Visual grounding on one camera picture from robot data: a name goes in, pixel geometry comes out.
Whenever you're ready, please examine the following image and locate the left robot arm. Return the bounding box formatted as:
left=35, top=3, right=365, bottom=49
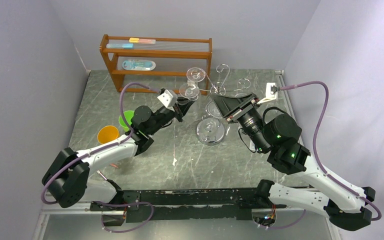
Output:
left=41, top=94, right=194, bottom=210

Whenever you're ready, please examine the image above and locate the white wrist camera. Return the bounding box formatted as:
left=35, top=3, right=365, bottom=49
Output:
left=257, top=82, right=279, bottom=105
left=157, top=89, right=178, bottom=109

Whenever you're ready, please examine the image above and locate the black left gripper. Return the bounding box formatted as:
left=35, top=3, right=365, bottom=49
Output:
left=149, top=99, right=197, bottom=137

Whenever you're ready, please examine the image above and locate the clear wide wine glass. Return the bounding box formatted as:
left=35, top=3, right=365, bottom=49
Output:
left=205, top=99, right=224, bottom=119

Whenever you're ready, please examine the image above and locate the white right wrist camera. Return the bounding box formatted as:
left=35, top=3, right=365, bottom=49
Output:
left=257, top=82, right=279, bottom=105

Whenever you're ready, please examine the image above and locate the green plastic goblet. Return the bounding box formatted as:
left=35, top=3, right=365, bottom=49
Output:
left=118, top=110, right=135, bottom=133

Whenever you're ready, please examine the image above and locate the blue eraser bar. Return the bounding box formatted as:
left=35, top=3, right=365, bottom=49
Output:
left=106, top=43, right=134, bottom=49

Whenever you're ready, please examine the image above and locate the chrome wine glass rack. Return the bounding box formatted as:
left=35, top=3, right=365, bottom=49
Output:
left=196, top=64, right=251, bottom=146

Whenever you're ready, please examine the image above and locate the silver red-tipped pen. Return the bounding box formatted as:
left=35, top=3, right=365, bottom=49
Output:
left=97, top=170, right=108, bottom=181

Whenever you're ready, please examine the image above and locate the aluminium side rail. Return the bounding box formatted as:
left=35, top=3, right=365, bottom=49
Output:
left=274, top=69, right=304, bottom=147

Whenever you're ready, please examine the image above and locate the clear stemmed wine glass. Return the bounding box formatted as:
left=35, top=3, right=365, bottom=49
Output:
left=186, top=67, right=207, bottom=85

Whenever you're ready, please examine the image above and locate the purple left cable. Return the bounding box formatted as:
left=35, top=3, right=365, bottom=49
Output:
left=40, top=82, right=161, bottom=205

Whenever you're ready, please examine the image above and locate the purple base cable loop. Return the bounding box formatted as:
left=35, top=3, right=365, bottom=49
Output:
left=94, top=201, right=155, bottom=234

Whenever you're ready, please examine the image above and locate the yellow pink eraser bar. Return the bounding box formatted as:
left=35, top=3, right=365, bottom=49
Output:
left=129, top=37, right=156, bottom=45

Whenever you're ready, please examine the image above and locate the orange plastic goblet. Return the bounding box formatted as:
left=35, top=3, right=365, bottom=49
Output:
left=97, top=125, right=120, bottom=144

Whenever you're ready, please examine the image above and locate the orange wooden shelf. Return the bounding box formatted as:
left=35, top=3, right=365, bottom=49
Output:
left=99, top=34, right=213, bottom=93

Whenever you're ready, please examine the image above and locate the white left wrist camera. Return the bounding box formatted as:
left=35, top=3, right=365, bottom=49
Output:
left=157, top=89, right=178, bottom=109

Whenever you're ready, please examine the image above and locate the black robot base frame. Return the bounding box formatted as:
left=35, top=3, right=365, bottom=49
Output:
left=89, top=179, right=274, bottom=227

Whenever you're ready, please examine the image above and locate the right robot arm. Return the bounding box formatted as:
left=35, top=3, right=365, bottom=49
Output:
left=210, top=93, right=376, bottom=231

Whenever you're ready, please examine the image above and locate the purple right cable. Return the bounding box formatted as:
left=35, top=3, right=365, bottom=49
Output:
left=276, top=80, right=383, bottom=222

